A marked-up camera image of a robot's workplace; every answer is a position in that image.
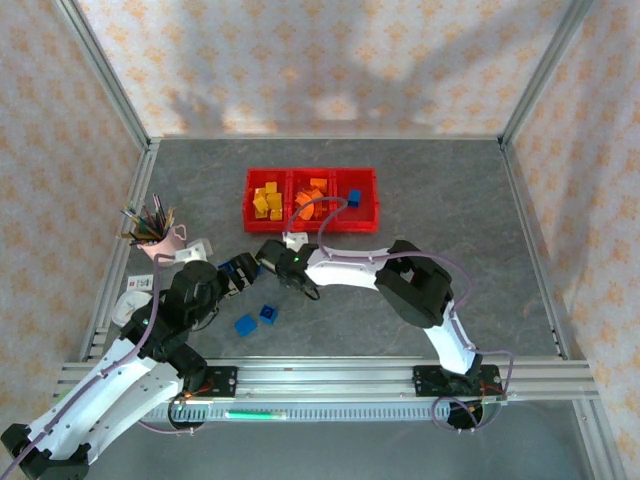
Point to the red plastic bin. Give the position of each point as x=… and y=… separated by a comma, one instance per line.
x=250, y=226
x=360, y=220
x=310, y=226

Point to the aluminium frame post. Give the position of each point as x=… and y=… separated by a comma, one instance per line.
x=595, y=440
x=107, y=80
x=540, y=75

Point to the orange lego plate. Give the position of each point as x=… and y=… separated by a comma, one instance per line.
x=323, y=194

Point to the orange lego arch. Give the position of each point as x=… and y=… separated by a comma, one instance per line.
x=310, y=211
x=303, y=196

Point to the aluminium lower frame post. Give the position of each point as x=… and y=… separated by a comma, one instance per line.
x=595, y=440

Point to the colored pencil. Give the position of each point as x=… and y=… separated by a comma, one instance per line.
x=134, y=222
x=156, y=212
x=141, y=217
x=171, y=220
x=131, y=235

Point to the green light stick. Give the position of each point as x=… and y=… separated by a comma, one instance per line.
x=257, y=414

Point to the pink ribbed cup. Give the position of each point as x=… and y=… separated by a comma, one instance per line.
x=165, y=246

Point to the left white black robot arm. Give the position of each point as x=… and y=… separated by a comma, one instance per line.
x=100, y=405

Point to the aluminium table back rail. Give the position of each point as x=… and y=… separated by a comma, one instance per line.
x=325, y=137

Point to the aluminium table side rail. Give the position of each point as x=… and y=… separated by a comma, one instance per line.
x=132, y=200
x=535, y=240

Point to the small white labelled box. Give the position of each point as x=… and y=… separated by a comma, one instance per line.
x=142, y=283

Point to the orange lego piece with clip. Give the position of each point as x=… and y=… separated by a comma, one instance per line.
x=319, y=185

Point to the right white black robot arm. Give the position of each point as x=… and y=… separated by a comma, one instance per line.
x=350, y=267

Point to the white round object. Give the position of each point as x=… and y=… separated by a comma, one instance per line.
x=131, y=306

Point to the aluminium mounting rail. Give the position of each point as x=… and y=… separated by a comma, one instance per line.
x=325, y=377

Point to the yellow lego brick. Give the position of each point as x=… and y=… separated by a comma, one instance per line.
x=274, y=199
x=260, y=205
x=276, y=213
x=271, y=188
x=261, y=215
x=260, y=193

